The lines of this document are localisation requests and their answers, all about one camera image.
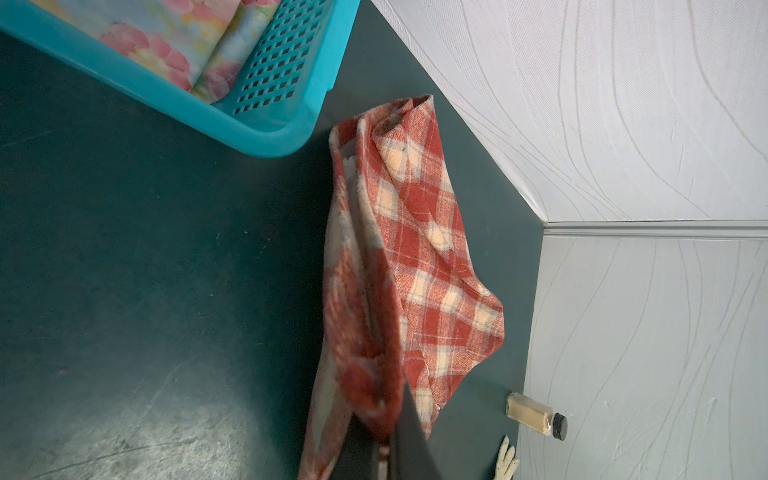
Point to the floral yellow skirt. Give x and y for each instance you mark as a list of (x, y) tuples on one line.
[(198, 45)]

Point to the red plaid skirt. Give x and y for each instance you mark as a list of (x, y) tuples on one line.
[(403, 309)]

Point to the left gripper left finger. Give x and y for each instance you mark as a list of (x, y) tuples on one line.
[(359, 457)]

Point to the beige work glove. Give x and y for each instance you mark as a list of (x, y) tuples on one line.
[(507, 462)]

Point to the small jar black lid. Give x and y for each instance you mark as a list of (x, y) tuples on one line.
[(536, 416)]

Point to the teal plastic basket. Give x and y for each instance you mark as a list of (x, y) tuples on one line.
[(278, 94)]

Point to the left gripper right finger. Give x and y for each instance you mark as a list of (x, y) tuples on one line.
[(410, 458)]

